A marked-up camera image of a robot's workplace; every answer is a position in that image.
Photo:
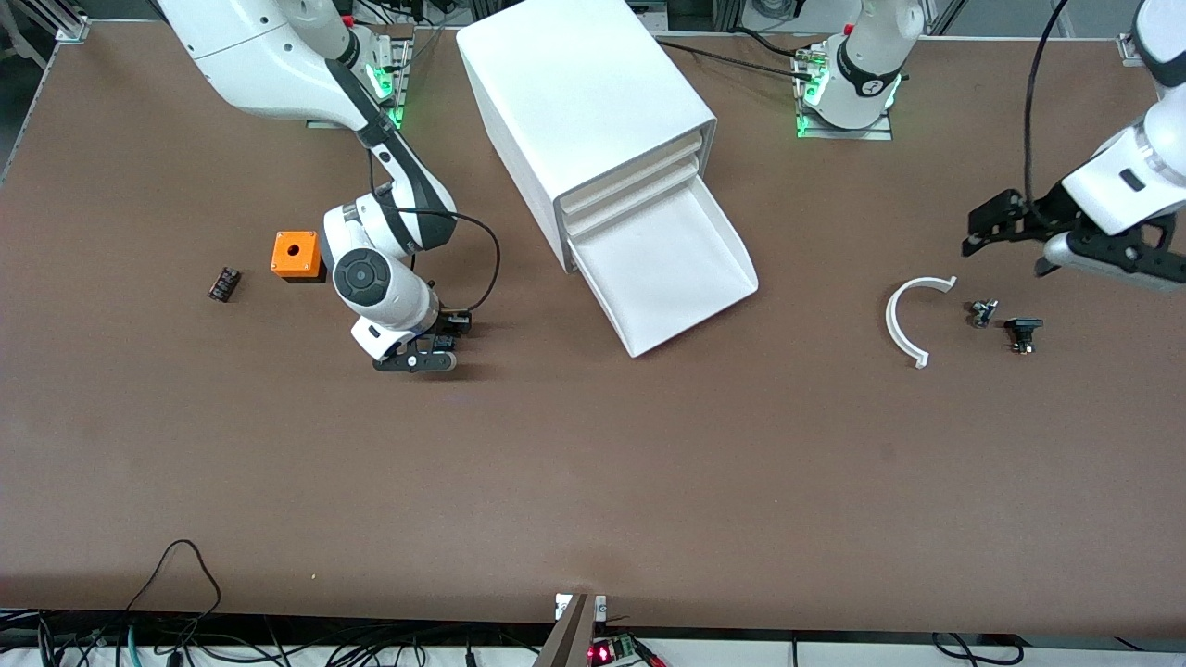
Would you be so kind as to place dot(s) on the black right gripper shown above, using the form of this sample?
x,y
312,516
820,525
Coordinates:
x,y
443,323

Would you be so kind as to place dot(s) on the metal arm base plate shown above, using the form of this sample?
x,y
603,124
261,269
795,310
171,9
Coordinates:
x,y
404,56
880,134

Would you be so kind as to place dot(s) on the black switch part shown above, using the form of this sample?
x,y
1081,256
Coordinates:
x,y
1023,329

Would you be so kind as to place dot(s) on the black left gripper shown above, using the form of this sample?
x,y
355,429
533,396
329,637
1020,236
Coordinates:
x,y
1051,211

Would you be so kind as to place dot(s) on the orange box with black base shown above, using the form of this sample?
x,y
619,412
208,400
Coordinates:
x,y
295,250

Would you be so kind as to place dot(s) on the grey camera post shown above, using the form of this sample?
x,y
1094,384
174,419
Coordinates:
x,y
570,639

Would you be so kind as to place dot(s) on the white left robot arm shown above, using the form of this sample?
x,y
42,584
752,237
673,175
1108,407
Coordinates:
x,y
862,74

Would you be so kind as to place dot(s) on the white post bracket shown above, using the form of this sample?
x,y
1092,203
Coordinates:
x,y
561,607

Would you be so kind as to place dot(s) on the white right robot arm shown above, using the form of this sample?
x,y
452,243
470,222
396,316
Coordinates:
x,y
278,56

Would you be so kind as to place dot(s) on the white plastic drawer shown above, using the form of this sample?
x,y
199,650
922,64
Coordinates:
x,y
630,195
593,229
667,269
630,173

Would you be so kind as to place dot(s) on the black striped terminal block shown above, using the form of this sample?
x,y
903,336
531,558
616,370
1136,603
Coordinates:
x,y
224,284

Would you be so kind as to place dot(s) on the white drawer cabinet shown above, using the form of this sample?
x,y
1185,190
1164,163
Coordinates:
x,y
574,93

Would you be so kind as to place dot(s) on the white curved plastic arc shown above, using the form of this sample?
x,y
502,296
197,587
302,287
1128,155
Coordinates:
x,y
890,320

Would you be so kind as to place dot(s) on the circuit board with red light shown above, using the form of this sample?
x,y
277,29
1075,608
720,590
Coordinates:
x,y
602,653

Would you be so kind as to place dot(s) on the small grey switch part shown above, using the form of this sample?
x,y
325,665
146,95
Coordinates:
x,y
982,313

